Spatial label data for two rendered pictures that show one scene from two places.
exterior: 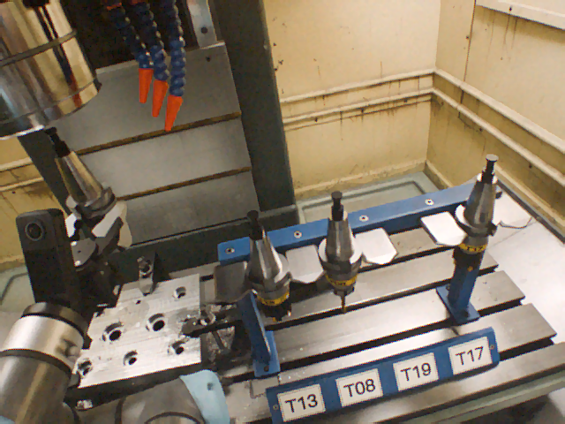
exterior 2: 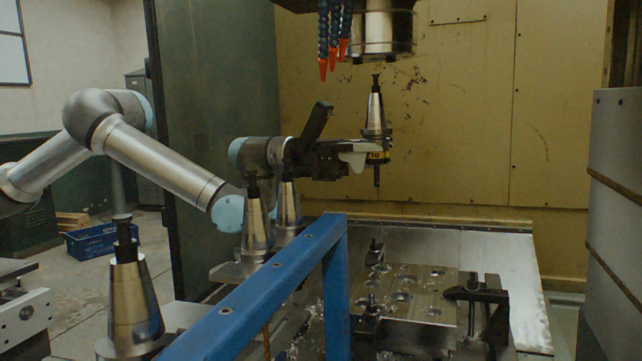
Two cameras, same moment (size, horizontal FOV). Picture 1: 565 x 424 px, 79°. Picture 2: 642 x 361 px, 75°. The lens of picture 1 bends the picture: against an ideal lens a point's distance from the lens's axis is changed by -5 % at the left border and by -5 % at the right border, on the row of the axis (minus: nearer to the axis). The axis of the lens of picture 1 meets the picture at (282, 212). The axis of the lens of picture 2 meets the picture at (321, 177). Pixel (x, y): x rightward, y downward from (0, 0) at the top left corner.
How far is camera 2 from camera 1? 0.86 m
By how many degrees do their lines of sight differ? 100
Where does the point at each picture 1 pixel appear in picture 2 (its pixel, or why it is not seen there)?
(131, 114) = (625, 154)
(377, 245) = (236, 269)
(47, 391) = (254, 150)
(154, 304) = (425, 297)
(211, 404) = (218, 200)
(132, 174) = (608, 234)
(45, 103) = not seen: hidden behind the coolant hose
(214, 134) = not seen: outside the picture
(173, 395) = (236, 192)
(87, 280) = (312, 151)
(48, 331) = (278, 142)
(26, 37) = not seen: hidden behind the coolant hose
